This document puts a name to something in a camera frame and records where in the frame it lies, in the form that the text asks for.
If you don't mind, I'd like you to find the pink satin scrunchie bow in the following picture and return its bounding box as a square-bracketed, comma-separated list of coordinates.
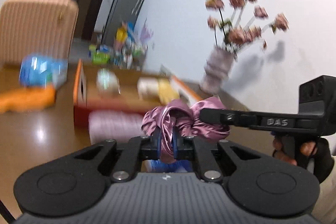
[141, 97, 230, 164]

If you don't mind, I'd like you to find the right hand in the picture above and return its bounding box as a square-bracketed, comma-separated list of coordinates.
[273, 137, 317, 165]

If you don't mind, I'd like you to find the blue tissue packet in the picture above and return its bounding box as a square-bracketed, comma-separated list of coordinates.
[145, 160, 193, 173]

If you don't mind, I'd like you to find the white green mesh ball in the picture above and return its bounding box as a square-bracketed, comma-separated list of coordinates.
[96, 68, 120, 96]

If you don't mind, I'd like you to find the red orange cardboard box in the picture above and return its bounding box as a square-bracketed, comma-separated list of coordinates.
[73, 60, 202, 128]

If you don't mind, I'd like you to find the pink fuzzy vase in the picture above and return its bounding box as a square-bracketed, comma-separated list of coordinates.
[199, 47, 235, 94]

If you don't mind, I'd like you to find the cluttered storage rack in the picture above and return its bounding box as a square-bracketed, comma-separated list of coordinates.
[88, 22, 154, 71]

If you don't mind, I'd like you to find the orange cloth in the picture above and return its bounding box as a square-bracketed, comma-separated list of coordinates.
[1, 85, 56, 114]

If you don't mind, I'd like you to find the blue tissue pack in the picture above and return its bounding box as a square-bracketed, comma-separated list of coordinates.
[19, 53, 68, 89]

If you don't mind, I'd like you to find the dark grey refrigerator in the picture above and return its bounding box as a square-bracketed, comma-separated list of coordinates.
[101, 0, 144, 47]

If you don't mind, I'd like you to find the pink ribbed suitcase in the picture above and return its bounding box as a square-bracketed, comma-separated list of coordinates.
[1, 0, 79, 64]

